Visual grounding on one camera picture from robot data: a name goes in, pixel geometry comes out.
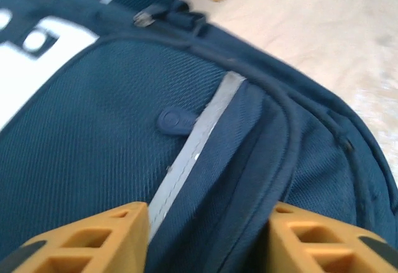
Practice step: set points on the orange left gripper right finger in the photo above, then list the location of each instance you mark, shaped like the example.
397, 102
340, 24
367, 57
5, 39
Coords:
280, 238

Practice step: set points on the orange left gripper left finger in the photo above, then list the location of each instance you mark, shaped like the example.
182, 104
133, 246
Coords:
130, 223

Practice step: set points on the navy blue backpack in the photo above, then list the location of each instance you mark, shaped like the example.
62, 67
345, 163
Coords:
93, 130

